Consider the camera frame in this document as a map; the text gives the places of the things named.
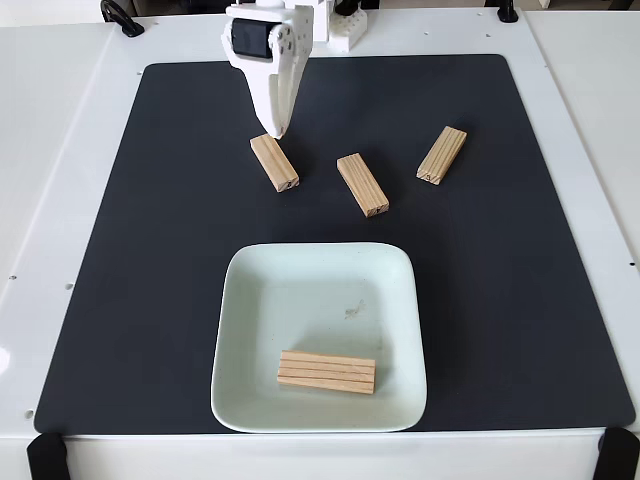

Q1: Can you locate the pale green square plate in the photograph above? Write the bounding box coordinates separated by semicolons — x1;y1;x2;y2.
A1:
209;242;429;434

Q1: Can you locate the grooved wooden block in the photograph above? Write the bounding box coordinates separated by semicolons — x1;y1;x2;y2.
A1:
415;125;469;188
249;132;301;194
276;349;377;397
336;152;391;219

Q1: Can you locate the white studded base block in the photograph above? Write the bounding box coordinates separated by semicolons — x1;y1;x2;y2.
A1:
329;10;369;52

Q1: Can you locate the black rubber mat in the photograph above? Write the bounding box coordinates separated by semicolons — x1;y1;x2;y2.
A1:
32;53;636;435

